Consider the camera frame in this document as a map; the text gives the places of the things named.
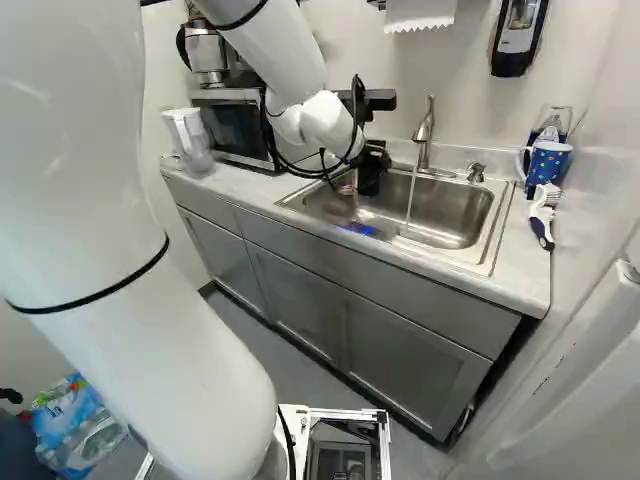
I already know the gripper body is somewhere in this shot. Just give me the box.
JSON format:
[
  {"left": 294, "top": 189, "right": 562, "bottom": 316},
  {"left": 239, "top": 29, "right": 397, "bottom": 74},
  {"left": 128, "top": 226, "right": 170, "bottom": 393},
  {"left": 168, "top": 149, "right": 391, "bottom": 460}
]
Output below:
[{"left": 357, "top": 142, "right": 391, "bottom": 197}]

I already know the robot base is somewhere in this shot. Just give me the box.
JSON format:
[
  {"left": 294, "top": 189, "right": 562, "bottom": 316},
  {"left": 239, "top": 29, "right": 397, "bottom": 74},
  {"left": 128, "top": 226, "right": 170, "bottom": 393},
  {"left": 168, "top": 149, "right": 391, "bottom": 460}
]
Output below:
[{"left": 132, "top": 402, "right": 394, "bottom": 480}]

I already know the brushed metal tap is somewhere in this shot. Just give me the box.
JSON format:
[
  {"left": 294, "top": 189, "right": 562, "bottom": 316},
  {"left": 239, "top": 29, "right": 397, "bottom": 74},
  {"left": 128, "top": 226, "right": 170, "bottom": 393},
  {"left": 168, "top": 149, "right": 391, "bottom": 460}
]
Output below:
[{"left": 410, "top": 93, "right": 459, "bottom": 180}]

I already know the stainless steel sink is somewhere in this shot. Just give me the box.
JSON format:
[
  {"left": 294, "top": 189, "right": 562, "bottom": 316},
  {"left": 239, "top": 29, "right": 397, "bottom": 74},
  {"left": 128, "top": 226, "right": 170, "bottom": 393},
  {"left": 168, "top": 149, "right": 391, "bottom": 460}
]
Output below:
[{"left": 273, "top": 167, "right": 516, "bottom": 279}]

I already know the stainless steel microwave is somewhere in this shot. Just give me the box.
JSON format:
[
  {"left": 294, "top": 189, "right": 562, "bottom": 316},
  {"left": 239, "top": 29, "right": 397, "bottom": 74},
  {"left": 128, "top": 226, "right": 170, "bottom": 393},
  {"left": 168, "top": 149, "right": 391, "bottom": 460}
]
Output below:
[{"left": 189, "top": 85, "right": 276, "bottom": 175}]

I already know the grey kitchen counter with cabinets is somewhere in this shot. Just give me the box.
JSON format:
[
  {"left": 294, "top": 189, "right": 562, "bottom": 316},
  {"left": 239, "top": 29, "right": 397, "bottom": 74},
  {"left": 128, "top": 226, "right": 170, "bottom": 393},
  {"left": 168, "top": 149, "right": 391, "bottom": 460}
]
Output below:
[{"left": 159, "top": 137, "right": 554, "bottom": 454}]

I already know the white paper towel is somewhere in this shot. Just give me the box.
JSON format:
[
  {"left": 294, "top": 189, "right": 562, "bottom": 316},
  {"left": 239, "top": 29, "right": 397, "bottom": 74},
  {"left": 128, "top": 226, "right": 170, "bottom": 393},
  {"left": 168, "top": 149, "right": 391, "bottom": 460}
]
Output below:
[{"left": 383, "top": 0, "right": 457, "bottom": 35}]

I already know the black coffee maker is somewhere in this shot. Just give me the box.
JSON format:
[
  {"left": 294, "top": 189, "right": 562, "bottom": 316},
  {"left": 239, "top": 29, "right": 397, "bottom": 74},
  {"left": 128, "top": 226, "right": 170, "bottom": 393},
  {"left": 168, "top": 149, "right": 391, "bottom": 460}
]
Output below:
[{"left": 224, "top": 42, "right": 266, "bottom": 91}]

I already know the blue dotted mug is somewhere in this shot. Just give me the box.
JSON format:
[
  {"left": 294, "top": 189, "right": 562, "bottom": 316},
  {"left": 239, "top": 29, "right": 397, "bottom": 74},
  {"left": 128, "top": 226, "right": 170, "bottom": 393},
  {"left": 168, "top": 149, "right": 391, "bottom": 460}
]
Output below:
[{"left": 516, "top": 140, "right": 575, "bottom": 187}]

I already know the white water filter pitcher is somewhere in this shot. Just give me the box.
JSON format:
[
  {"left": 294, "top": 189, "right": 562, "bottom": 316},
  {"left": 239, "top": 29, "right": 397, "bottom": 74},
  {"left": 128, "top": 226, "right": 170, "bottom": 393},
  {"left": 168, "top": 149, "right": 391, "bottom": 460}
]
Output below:
[{"left": 159, "top": 107, "right": 216, "bottom": 176}]

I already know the white and blue dish brush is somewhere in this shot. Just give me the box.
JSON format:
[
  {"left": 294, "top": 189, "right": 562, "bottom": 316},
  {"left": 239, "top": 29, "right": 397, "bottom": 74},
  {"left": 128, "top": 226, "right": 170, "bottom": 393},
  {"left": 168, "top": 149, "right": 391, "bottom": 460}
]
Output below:
[{"left": 527, "top": 182, "right": 564, "bottom": 251}]

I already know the glass electric kettle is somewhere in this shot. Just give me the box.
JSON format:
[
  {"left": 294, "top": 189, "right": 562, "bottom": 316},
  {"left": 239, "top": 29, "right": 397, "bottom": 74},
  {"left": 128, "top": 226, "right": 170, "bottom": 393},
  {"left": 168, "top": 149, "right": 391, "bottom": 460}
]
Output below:
[{"left": 174, "top": 19, "right": 229, "bottom": 91}]

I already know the pack of water bottles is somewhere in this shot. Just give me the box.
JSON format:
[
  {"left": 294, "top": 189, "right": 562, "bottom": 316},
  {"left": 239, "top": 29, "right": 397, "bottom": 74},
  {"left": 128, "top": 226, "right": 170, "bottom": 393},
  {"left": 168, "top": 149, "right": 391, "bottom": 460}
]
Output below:
[{"left": 29, "top": 372, "right": 131, "bottom": 474}]

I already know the black wall soap dispenser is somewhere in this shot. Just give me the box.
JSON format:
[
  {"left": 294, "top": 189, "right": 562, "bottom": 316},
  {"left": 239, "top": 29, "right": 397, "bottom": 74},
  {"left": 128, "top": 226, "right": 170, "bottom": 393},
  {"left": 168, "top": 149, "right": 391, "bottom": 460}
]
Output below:
[{"left": 489, "top": 0, "right": 550, "bottom": 79}]

